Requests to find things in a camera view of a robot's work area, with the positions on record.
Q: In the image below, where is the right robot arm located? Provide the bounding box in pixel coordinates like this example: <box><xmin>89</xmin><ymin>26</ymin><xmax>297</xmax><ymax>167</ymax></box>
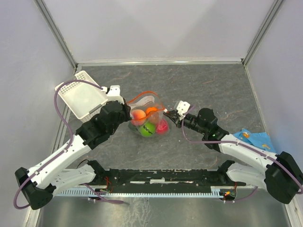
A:
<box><xmin>164</xmin><ymin>108</ymin><xmax>303</xmax><ymax>204</ymax></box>

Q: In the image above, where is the blue patterned cloth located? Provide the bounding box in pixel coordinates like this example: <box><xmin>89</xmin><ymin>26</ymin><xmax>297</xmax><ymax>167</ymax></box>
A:
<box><xmin>233</xmin><ymin>128</ymin><xmax>277</xmax><ymax>153</ymax></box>

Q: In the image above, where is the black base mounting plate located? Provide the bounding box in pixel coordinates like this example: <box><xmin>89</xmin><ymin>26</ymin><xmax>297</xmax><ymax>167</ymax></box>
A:
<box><xmin>88</xmin><ymin>169</ymin><xmax>246</xmax><ymax>194</ymax></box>

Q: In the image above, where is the peach toy fruit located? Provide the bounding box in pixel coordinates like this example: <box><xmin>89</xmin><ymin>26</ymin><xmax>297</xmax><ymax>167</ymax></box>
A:
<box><xmin>130</xmin><ymin>109</ymin><xmax>146</xmax><ymax>126</ymax></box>

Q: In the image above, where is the green watermelon toy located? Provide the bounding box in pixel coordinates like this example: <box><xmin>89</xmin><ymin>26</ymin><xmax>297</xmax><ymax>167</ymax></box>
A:
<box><xmin>139</xmin><ymin>122</ymin><xmax>156</xmax><ymax>137</ymax></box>

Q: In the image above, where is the clear zip top bag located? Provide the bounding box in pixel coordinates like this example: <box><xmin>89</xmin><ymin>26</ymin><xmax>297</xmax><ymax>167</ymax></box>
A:
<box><xmin>127</xmin><ymin>91</ymin><xmax>169</xmax><ymax>137</ymax></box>

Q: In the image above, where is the light blue cable duct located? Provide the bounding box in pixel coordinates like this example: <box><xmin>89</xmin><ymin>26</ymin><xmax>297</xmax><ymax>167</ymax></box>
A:
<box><xmin>55</xmin><ymin>186</ymin><xmax>225</xmax><ymax>198</ymax></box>

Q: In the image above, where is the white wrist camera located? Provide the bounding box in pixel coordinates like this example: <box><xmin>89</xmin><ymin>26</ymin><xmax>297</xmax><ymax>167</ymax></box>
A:
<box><xmin>174</xmin><ymin>100</ymin><xmax>191</xmax><ymax>120</ymax></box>
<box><xmin>101</xmin><ymin>85</ymin><xmax>125</xmax><ymax>104</ymax></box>

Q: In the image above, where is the red apple toy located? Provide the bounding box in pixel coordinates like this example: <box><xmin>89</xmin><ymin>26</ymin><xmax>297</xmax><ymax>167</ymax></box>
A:
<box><xmin>156</xmin><ymin>119</ymin><xmax>169</xmax><ymax>135</ymax></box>

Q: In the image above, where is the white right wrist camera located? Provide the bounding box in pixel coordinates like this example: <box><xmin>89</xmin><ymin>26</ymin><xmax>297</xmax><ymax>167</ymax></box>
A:
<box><xmin>174</xmin><ymin>100</ymin><xmax>191</xmax><ymax>120</ymax></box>

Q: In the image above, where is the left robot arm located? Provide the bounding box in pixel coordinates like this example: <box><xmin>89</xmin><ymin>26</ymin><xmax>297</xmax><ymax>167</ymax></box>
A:
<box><xmin>15</xmin><ymin>101</ymin><xmax>131</xmax><ymax>210</ymax></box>

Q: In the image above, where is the aluminium frame rail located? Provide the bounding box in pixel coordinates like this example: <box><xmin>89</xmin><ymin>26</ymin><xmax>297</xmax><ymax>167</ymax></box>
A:
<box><xmin>34</xmin><ymin>168</ymin><xmax>292</xmax><ymax>189</ymax></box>

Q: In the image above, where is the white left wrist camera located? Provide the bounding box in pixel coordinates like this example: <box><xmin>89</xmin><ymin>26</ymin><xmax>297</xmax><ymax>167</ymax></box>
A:
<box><xmin>101</xmin><ymin>85</ymin><xmax>125</xmax><ymax>104</ymax></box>

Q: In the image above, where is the brown toy fruit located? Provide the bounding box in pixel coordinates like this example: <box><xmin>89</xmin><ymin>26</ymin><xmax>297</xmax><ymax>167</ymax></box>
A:
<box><xmin>149</xmin><ymin>112</ymin><xmax>159</xmax><ymax>125</ymax></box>

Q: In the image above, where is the orange toy fruit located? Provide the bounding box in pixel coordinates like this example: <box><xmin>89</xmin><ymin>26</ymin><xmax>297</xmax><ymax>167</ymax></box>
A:
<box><xmin>145</xmin><ymin>107</ymin><xmax>158</xmax><ymax>115</ymax></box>

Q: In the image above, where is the white plastic basket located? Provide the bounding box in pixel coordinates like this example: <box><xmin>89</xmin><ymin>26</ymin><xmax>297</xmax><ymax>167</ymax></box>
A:
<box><xmin>58</xmin><ymin>70</ymin><xmax>108</xmax><ymax>123</ymax></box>

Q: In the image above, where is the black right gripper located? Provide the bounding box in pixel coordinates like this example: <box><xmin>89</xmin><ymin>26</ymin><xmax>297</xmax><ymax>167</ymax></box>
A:
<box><xmin>163</xmin><ymin>110</ymin><xmax>206</xmax><ymax>135</ymax></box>

